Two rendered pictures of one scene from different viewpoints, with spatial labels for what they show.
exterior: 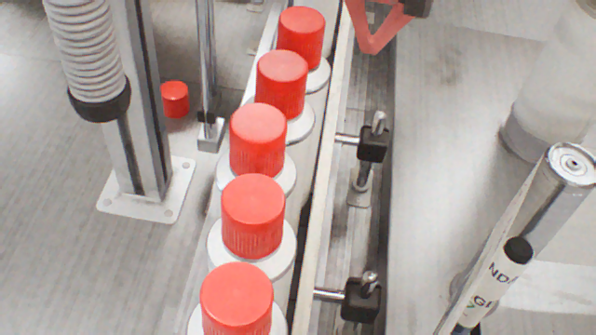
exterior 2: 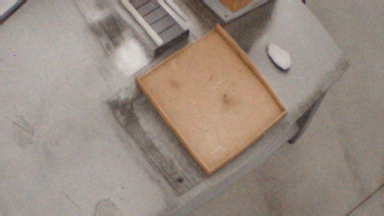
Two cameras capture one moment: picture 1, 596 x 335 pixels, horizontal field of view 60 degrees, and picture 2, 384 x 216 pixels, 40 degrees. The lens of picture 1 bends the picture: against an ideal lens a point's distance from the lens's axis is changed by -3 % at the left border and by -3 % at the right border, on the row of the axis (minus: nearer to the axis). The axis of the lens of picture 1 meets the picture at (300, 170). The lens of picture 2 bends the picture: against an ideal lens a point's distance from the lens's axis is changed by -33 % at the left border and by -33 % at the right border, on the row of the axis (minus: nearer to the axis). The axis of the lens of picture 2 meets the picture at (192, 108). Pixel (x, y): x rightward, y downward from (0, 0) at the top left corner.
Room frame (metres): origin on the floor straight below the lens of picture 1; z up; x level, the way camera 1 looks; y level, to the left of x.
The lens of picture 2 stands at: (1.76, -0.53, 2.56)
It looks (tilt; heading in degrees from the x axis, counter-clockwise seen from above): 70 degrees down; 131
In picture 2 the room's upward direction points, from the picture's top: 11 degrees clockwise
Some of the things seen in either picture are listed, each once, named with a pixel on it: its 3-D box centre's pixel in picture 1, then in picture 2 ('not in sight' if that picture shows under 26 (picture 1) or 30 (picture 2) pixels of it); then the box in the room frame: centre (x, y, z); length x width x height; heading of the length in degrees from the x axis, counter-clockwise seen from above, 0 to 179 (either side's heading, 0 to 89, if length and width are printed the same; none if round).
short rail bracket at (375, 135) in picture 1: (370, 152); not in sight; (0.37, -0.07, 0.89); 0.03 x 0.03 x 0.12; 88
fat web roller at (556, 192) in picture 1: (515, 241); not in sight; (0.23, -0.17, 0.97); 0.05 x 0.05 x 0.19
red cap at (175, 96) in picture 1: (174, 99); not in sight; (0.45, 0.16, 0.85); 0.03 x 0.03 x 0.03
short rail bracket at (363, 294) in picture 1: (338, 303); not in sight; (0.20, -0.05, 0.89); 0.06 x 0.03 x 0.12; 88
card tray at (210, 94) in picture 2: not in sight; (214, 95); (1.37, -0.01, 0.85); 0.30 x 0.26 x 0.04; 178
